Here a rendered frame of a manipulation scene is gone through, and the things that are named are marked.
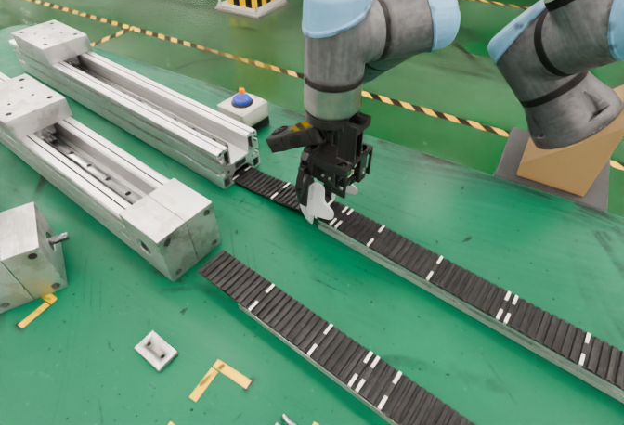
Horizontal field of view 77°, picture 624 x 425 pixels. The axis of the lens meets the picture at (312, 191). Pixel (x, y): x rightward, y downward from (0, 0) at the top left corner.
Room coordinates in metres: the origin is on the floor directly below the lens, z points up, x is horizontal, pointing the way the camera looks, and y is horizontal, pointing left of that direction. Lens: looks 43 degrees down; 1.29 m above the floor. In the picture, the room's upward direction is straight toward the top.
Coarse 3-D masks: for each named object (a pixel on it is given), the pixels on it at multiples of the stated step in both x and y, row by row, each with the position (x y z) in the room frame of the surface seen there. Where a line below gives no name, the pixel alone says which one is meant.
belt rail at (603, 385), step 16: (320, 224) 0.45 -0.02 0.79; (352, 240) 0.41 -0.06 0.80; (368, 256) 0.39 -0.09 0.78; (400, 272) 0.35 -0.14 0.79; (432, 288) 0.32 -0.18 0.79; (464, 304) 0.30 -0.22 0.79; (480, 320) 0.28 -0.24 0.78; (496, 320) 0.27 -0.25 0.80; (512, 336) 0.25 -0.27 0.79; (544, 352) 0.23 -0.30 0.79; (576, 368) 0.21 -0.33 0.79; (592, 384) 0.19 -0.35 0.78; (608, 384) 0.19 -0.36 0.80
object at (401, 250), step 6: (402, 240) 0.39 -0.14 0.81; (408, 240) 0.40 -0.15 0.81; (396, 246) 0.39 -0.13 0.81; (402, 246) 0.39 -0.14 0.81; (408, 246) 0.38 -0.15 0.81; (396, 252) 0.37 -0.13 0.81; (402, 252) 0.37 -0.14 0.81; (390, 258) 0.36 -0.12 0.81; (396, 258) 0.36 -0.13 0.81; (402, 258) 0.36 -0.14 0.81
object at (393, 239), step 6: (390, 234) 0.41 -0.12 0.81; (396, 234) 0.41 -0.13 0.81; (384, 240) 0.40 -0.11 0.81; (390, 240) 0.40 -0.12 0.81; (396, 240) 0.39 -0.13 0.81; (384, 246) 0.38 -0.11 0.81; (390, 246) 0.38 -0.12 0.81; (378, 252) 0.37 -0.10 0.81; (384, 252) 0.37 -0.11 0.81; (390, 252) 0.37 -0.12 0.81
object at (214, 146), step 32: (32, 64) 0.97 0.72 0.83; (64, 64) 0.89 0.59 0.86; (96, 64) 0.91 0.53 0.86; (96, 96) 0.79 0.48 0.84; (128, 96) 0.75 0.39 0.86; (160, 96) 0.76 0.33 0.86; (128, 128) 0.73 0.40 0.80; (160, 128) 0.65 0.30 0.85; (192, 128) 0.67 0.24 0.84; (224, 128) 0.64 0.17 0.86; (192, 160) 0.60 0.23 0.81; (224, 160) 0.56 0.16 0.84; (256, 160) 0.63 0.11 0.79
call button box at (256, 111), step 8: (224, 104) 0.76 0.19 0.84; (232, 104) 0.75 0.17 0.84; (248, 104) 0.75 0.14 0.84; (256, 104) 0.76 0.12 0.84; (264, 104) 0.76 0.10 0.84; (224, 112) 0.74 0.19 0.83; (232, 112) 0.73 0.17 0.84; (240, 112) 0.72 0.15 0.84; (248, 112) 0.72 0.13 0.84; (256, 112) 0.74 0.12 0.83; (264, 112) 0.76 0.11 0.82; (240, 120) 0.71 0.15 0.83; (248, 120) 0.72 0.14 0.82; (256, 120) 0.74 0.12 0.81; (264, 120) 0.76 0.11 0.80; (256, 128) 0.74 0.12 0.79
